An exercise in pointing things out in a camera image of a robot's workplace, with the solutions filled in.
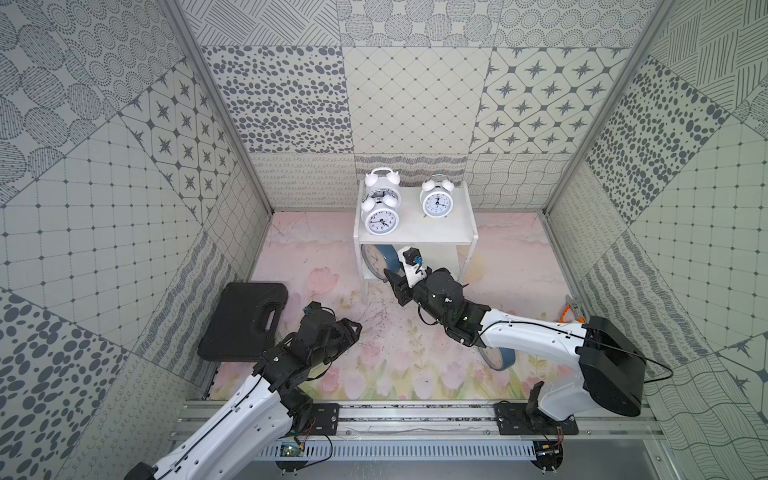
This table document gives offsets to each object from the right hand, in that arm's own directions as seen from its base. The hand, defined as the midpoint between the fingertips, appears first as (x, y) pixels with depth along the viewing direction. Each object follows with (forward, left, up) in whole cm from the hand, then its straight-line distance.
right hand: (393, 267), depth 78 cm
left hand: (-14, +7, -10) cm, 19 cm away
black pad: (-9, +43, -16) cm, 47 cm away
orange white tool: (+2, -57, -23) cm, 61 cm away
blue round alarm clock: (0, +3, +5) cm, 6 cm away
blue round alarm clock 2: (-18, -27, -14) cm, 36 cm away
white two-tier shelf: (0, -13, +10) cm, 16 cm away
